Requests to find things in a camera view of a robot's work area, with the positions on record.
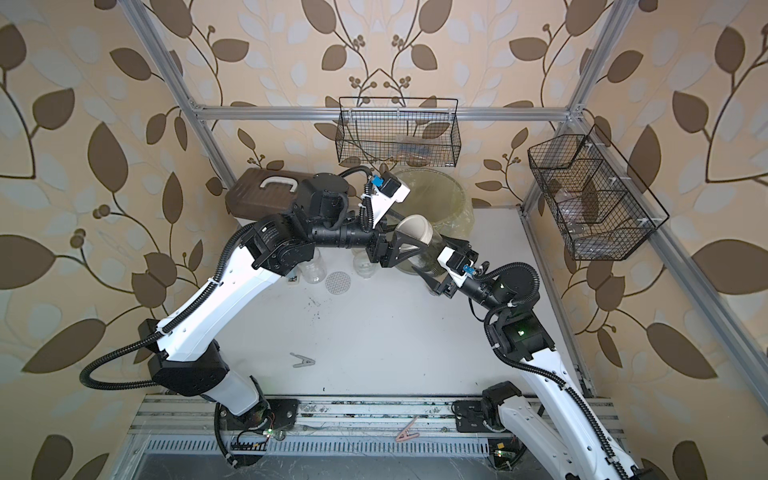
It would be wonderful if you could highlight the jar with beige lid front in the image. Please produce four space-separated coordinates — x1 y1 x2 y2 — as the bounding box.
395 214 446 277

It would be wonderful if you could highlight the jar with beige lid back-left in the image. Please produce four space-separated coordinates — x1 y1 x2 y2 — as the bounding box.
353 249 379 279

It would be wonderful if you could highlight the patterned white jar lid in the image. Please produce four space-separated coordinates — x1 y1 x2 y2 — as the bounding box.
325 271 351 295

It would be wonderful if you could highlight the clear jar with tea leaves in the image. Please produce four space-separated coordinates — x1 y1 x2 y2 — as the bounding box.
298 248 327 284

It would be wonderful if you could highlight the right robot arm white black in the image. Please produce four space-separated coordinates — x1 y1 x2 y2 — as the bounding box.
407 237 656 479

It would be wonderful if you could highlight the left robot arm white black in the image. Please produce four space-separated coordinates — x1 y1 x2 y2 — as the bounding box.
79 167 427 425

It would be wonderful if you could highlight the yellow trash bag liner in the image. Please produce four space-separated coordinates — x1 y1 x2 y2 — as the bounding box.
389 167 474 241

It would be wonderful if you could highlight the grey clip on table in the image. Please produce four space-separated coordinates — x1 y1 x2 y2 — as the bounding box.
290 352 316 368

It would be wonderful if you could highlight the brown lidded storage box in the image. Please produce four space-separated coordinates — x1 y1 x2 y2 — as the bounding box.
225 168 312 221

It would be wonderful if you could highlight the plastic bag in right basket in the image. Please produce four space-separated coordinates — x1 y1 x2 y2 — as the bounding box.
555 198 633 260

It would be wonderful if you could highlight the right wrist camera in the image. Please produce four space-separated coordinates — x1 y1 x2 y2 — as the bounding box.
437 246 478 277

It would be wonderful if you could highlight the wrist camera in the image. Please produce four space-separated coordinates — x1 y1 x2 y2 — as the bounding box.
360 171 410 231
437 246 478 277

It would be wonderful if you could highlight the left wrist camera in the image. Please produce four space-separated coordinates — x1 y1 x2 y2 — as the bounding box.
360 171 410 231

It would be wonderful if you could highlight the back wire basket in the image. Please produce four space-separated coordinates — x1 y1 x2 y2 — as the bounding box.
333 95 462 168

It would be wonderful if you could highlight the wire basket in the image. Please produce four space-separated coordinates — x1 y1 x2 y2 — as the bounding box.
527 125 670 261
333 95 462 168

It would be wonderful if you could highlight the right wire basket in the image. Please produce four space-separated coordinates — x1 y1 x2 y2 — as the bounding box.
527 125 670 261

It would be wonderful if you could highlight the pink clip on rail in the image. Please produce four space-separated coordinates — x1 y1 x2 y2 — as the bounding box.
395 416 420 443

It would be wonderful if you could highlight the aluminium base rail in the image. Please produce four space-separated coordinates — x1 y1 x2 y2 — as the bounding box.
129 394 515 459

